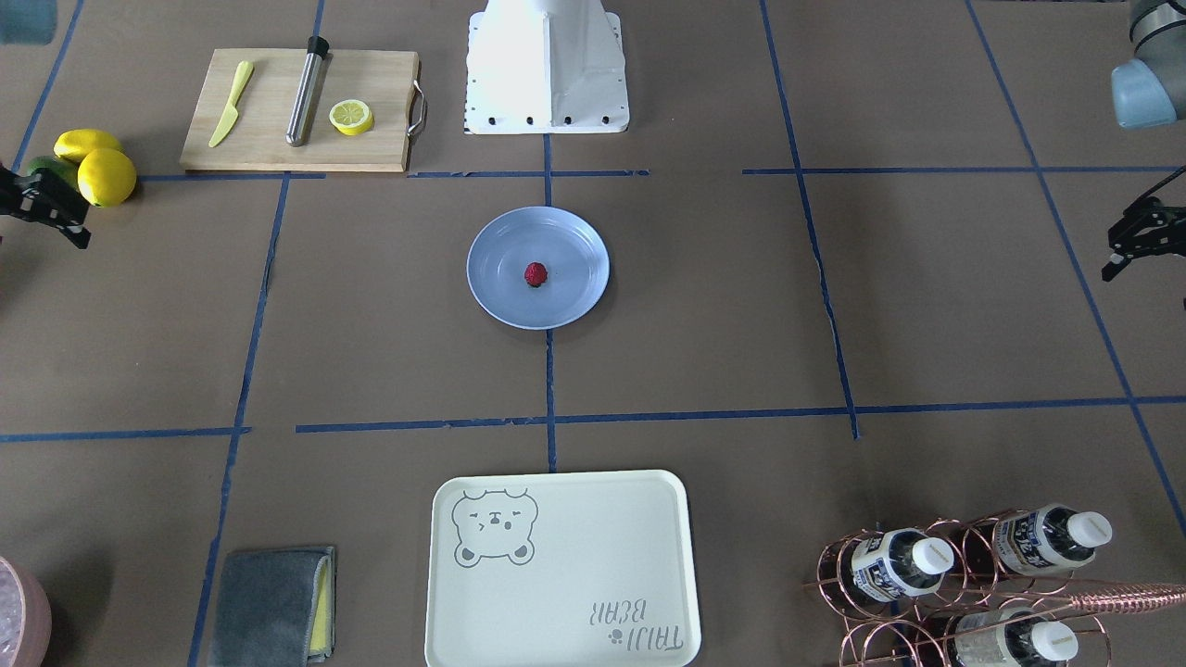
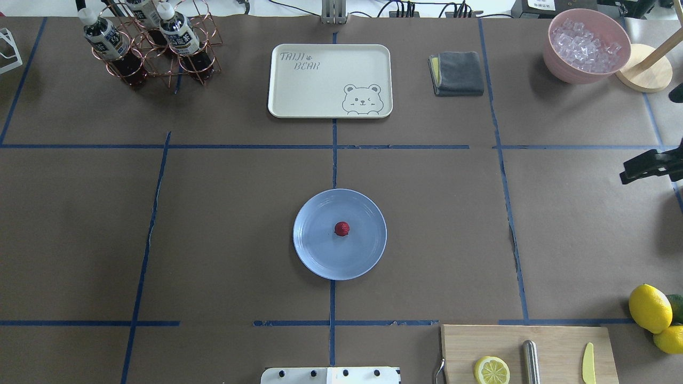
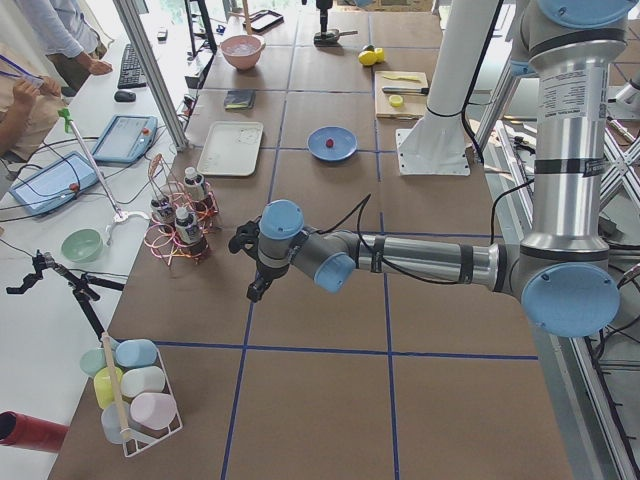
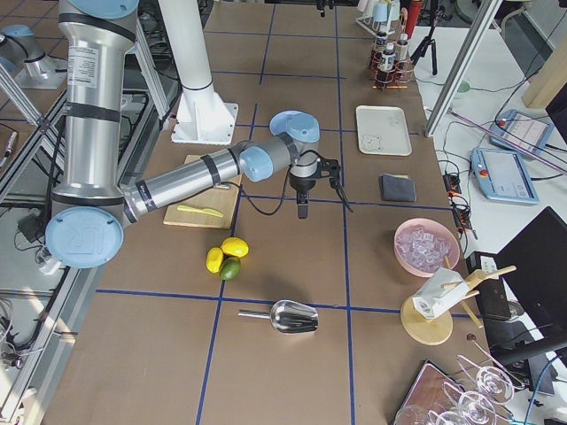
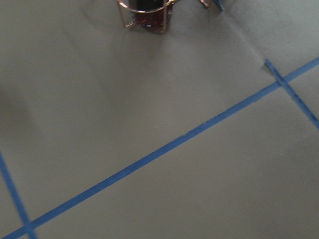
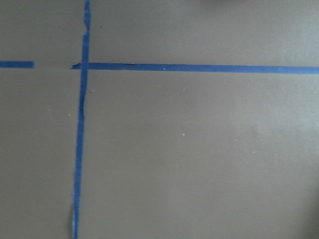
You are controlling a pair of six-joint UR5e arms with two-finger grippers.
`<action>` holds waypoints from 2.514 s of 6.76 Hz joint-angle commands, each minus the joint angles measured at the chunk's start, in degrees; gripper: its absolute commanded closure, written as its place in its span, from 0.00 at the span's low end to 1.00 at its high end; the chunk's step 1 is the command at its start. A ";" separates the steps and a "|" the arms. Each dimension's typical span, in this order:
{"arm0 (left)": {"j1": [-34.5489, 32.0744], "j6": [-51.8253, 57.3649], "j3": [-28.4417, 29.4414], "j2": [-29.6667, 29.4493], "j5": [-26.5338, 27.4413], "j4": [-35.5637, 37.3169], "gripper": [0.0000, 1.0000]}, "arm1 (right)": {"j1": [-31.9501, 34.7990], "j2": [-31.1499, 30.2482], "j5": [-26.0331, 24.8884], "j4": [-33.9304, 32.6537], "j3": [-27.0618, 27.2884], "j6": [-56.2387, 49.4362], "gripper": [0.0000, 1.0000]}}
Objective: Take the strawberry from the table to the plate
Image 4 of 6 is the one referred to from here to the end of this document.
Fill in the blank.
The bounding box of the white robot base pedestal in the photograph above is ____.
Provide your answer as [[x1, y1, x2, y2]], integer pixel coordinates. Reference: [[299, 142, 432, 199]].
[[159, 0, 238, 145]]

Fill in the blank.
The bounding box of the steel ice scoop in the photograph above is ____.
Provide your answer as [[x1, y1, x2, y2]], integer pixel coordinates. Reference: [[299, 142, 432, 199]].
[[237, 299, 319, 334]]

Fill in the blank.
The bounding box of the white bear tray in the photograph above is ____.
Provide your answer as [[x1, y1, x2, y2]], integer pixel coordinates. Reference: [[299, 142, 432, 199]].
[[355, 105, 412, 157]]

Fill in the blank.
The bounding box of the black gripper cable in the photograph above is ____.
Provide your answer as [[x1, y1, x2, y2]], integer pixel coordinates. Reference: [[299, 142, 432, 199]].
[[212, 149, 324, 217]]

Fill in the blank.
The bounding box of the yellow lemon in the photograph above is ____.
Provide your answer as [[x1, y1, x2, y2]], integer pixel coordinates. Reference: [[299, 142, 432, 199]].
[[206, 247, 224, 274], [221, 236, 250, 258]]

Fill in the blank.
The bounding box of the pink ice bowl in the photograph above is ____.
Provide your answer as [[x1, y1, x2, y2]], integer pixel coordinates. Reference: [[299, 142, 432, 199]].
[[393, 218, 461, 277]]

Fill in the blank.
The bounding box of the yellow lemon rear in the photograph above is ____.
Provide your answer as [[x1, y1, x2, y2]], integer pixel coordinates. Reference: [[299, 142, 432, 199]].
[[206, 247, 224, 274]]

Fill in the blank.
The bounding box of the green lime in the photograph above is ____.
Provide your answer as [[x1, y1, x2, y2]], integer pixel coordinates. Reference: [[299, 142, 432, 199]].
[[219, 257, 241, 281]]

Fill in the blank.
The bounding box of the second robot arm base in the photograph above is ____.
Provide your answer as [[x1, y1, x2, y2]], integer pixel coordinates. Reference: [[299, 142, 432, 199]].
[[1, 25, 67, 89]]

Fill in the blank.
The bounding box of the black monitor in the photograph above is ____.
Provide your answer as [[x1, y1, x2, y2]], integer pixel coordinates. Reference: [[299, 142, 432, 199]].
[[495, 206, 566, 365]]

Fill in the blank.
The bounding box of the blue teach pendant near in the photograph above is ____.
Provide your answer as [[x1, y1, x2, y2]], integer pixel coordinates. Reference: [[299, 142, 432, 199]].
[[470, 148, 540, 205]]

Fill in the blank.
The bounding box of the wine glass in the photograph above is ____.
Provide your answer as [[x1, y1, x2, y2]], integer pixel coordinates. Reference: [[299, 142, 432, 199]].
[[442, 382, 496, 425], [456, 354, 515, 405]]

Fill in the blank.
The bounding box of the wooden cutting board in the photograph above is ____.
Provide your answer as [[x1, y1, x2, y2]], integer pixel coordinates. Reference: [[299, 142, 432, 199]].
[[163, 175, 242, 229]]

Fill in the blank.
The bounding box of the black tripod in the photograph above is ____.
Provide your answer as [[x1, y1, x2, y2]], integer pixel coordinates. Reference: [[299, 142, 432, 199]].
[[410, 0, 445, 76]]

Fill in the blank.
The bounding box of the copper wire bottle rack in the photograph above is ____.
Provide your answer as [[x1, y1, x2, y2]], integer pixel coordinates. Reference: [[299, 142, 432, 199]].
[[369, 30, 414, 90]]

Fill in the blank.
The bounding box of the white paper carton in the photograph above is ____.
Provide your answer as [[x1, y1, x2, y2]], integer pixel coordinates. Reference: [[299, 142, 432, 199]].
[[412, 267, 469, 320]]

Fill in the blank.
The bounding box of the yellow plastic knife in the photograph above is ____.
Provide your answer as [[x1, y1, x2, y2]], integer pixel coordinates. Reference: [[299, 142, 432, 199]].
[[176, 205, 224, 218]]

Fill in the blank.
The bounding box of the aluminium frame post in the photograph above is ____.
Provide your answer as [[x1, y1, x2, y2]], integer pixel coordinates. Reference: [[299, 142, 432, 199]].
[[424, 0, 502, 137]]

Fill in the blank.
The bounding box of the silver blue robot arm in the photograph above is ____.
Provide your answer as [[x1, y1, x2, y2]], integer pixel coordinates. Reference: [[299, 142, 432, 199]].
[[45, 1, 343, 269]]

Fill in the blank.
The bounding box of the blue teach pendant far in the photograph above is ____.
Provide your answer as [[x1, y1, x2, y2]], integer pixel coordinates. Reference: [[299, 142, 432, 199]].
[[490, 109, 555, 156]]

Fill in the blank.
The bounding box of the yellow lemon front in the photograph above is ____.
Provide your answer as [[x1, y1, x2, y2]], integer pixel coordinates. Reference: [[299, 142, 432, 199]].
[[221, 236, 250, 258]]

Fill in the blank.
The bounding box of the blue teach pendant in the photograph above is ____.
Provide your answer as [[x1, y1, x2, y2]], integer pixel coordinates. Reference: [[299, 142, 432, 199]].
[[490, 109, 555, 156], [470, 148, 540, 205]]

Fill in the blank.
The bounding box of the grey yellow cloth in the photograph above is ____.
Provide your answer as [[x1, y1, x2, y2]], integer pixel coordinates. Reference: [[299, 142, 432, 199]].
[[378, 174, 416, 202]]

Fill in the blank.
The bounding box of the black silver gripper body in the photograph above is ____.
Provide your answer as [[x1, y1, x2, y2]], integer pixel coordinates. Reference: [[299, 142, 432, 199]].
[[290, 159, 340, 194]]

